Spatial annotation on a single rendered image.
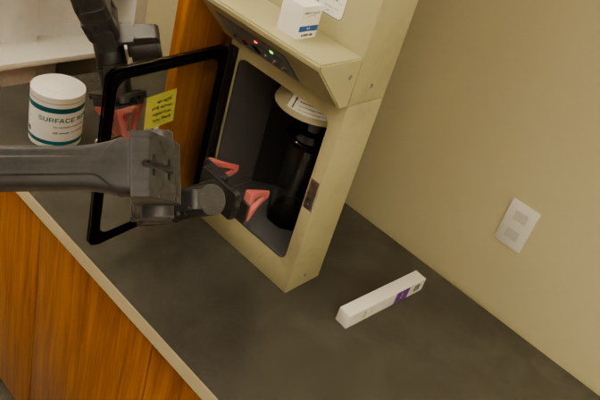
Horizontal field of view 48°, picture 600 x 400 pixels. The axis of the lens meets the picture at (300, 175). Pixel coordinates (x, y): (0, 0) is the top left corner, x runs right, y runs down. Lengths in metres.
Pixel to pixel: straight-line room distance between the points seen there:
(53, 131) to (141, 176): 1.02
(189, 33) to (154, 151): 0.66
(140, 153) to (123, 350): 0.86
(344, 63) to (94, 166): 0.53
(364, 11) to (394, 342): 0.70
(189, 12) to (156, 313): 0.60
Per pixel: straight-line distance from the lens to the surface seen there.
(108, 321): 1.57
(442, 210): 1.70
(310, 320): 1.46
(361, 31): 1.19
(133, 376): 1.57
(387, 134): 1.73
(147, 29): 1.33
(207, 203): 1.19
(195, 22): 1.41
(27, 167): 0.77
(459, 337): 1.58
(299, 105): 1.34
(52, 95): 1.73
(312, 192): 1.34
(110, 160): 0.77
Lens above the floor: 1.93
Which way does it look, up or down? 32 degrees down
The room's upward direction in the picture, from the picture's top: 17 degrees clockwise
